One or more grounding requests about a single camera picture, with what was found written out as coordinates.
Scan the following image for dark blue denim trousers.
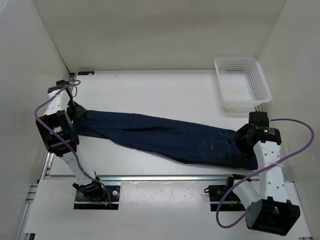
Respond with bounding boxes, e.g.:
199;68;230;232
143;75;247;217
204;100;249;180
73;110;258;170

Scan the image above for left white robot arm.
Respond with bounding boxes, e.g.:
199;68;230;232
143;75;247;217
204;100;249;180
34;80;109;201

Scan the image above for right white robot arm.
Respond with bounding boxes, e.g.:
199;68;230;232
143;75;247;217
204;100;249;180
224;111;301;236

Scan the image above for small dark corner label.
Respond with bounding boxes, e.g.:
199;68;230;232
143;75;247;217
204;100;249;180
77;71;95;76

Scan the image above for white perforated plastic basket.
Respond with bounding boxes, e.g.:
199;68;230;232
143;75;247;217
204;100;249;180
214;56;272;112

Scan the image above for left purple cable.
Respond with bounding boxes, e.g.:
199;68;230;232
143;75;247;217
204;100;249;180
34;79;113;210

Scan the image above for purple cable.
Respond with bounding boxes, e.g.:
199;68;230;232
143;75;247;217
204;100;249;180
34;79;113;210
216;118;315;230

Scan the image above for aluminium frame rail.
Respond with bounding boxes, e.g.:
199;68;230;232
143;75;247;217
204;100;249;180
14;72;313;240

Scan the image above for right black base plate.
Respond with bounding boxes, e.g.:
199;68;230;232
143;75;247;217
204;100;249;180
208;184;251;212

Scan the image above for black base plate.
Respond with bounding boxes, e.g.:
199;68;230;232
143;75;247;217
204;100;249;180
208;184;251;212
73;185;121;210

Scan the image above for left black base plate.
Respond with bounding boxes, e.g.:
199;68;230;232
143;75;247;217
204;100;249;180
73;185;121;210

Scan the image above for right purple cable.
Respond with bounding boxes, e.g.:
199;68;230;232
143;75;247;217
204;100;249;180
216;118;315;230

